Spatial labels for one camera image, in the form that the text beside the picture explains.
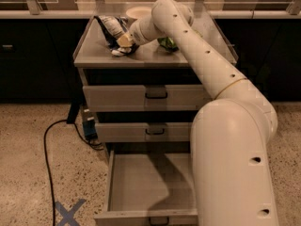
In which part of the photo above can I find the dark base counter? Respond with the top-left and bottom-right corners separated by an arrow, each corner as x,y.
0,18 -> 301,104

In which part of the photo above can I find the middle grey drawer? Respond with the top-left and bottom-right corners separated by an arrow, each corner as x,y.
95,122 -> 192,142

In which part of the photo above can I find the bottom grey drawer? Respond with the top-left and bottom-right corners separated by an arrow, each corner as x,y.
94,152 -> 198,226

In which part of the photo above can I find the black cable on left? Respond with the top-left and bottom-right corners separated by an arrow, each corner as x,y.
42,119 -> 104,226

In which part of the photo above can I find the blue power box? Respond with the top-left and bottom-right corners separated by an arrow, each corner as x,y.
81,106 -> 98,140

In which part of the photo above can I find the blue tape cross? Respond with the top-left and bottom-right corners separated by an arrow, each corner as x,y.
55,199 -> 86,226

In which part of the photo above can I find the grey drawer cabinet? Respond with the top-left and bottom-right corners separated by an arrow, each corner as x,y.
72,2 -> 239,162

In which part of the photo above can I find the top grey drawer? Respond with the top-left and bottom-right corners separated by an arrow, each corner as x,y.
83,85 -> 211,112

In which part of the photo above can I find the green chip bag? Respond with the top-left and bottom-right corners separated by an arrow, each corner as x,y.
157,30 -> 191,53

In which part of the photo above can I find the white paper bowl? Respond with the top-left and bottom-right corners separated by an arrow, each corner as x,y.
126,7 -> 151,23

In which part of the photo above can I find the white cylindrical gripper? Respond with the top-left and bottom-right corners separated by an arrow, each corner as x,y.
111,15 -> 165,57

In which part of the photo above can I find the grey drawer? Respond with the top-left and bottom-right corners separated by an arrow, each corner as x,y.
95,122 -> 192,142
94,152 -> 198,226
83,85 -> 211,112

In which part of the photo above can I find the blue chip bag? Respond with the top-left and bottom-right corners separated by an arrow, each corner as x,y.
94,15 -> 138,55

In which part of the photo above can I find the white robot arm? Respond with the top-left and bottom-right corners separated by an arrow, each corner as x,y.
130,0 -> 279,226

